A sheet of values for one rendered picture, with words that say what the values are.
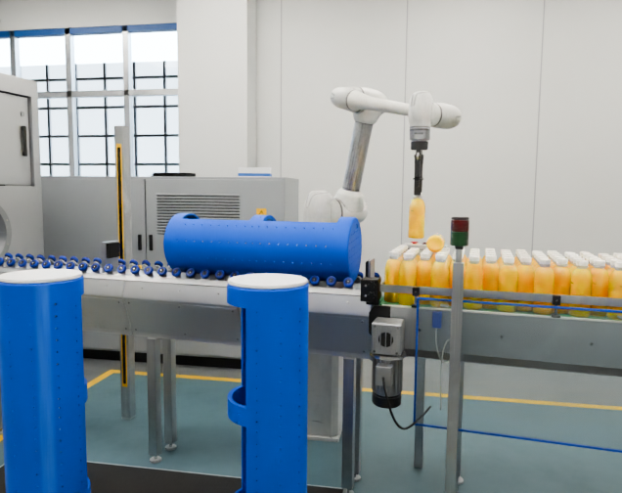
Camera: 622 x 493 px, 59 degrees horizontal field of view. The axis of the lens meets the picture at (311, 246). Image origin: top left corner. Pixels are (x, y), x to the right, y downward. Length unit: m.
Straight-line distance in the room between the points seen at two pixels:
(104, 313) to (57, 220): 1.91
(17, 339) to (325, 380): 1.57
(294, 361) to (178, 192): 2.54
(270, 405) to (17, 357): 0.88
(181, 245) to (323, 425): 1.26
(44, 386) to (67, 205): 2.66
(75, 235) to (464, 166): 3.33
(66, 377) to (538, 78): 4.40
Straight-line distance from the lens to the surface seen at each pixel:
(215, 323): 2.57
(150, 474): 2.58
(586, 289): 2.19
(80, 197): 4.57
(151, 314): 2.72
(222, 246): 2.45
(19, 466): 2.28
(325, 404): 3.06
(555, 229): 5.26
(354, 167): 3.00
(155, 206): 4.27
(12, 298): 2.10
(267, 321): 1.80
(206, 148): 5.15
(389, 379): 2.06
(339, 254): 2.27
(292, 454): 1.99
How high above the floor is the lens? 1.34
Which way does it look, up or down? 6 degrees down
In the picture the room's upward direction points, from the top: 1 degrees clockwise
